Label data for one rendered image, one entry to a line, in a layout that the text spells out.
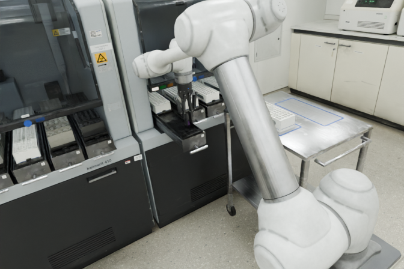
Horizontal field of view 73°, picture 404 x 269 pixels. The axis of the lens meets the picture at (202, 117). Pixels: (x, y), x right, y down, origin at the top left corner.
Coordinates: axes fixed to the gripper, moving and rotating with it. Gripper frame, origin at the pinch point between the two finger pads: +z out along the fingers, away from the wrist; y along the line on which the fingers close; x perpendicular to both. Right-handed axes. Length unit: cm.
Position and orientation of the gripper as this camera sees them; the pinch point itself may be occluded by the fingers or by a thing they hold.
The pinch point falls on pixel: (188, 117)
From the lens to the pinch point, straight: 145.8
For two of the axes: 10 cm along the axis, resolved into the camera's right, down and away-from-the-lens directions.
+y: -8.5, 3.0, -4.4
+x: 5.3, 3.4, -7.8
